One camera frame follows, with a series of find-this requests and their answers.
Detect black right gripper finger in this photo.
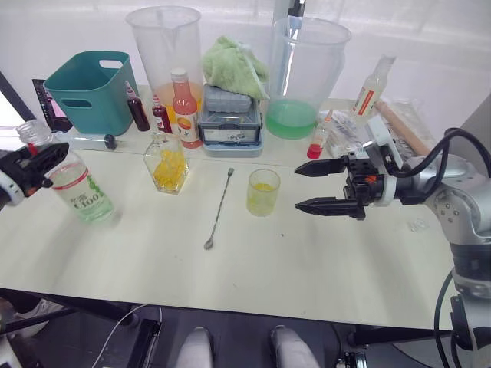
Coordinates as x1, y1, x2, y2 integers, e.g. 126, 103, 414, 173
295, 196, 365, 221
294, 156, 350, 178

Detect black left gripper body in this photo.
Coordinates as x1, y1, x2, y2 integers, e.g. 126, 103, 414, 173
0, 148, 44, 199

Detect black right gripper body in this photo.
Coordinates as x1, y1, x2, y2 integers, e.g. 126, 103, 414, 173
342, 152, 385, 222

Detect clear green-print juice bottle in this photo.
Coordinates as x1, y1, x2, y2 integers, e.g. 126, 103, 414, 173
15, 119, 117, 225

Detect small clear bottle red cap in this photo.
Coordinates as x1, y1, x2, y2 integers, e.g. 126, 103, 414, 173
306, 110, 334, 160

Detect drinking glass with yellow liquid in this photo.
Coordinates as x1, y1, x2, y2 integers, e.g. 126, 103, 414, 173
246, 168, 282, 219

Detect small clear plastic cap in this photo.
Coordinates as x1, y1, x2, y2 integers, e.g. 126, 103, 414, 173
407, 218, 430, 234

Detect clear bottle orange label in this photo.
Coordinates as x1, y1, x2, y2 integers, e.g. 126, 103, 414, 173
352, 54, 397, 120

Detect dark red squeeze bottle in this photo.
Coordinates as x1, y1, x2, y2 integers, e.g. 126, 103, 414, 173
124, 80, 151, 133

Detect clear pitcher with green liquid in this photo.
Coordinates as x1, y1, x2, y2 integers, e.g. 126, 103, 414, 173
265, 16, 353, 140

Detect long metal bar spoon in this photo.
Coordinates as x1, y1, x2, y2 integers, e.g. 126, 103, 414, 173
203, 167, 236, 251

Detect small red squeeze bottle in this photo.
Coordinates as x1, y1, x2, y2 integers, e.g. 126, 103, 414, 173
151, 94, 174, 135

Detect pink juice bottle white cap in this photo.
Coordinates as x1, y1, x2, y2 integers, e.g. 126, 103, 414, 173
170, 67, 204, 150

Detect clear pitcher with orange liquid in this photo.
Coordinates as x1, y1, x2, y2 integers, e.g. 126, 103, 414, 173
125, 5, 203, 117

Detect clear syringe black plunger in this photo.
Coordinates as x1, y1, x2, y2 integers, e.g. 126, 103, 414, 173
56, 133, 120, 152

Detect clear plastic bags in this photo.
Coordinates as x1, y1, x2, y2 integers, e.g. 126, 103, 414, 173
325, 97, 437, 156

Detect teal plastic bin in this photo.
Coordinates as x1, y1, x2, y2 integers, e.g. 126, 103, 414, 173
43, 51, 136, 137

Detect wooden rolling pin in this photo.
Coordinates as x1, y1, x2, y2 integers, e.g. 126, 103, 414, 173
374, 100, 431, 155

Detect large grey storage box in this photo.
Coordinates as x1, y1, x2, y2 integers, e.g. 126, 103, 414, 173
197, 100, 265, 159

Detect small grey lidded case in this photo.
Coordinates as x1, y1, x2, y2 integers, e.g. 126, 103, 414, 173
204, 84, 255, 113

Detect white shoe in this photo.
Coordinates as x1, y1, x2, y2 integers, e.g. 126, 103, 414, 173
14, 297, 64, 324

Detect green towel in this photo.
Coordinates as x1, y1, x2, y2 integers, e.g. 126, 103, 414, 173
201, 35, 271, 100

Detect grey rounded shape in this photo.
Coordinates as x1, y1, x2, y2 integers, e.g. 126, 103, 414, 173
269, 325, 320, 368
177, 326, 216, 368

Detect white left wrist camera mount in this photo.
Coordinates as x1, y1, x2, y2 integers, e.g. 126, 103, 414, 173
0, 168, 23, 210

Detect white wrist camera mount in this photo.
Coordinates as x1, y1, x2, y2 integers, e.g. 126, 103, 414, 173
0, 168, 23, 210
363, 116, 404, 209

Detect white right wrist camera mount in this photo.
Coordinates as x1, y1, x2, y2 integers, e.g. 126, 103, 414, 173
363, 116, 404, 209

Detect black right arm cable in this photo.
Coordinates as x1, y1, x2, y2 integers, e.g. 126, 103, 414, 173
386, 127, 491, 178

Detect black table frame bar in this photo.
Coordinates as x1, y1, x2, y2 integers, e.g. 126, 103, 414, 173
0, 287, 133, 334

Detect white cable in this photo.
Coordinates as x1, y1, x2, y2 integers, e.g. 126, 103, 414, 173
91, 302, 149, 368

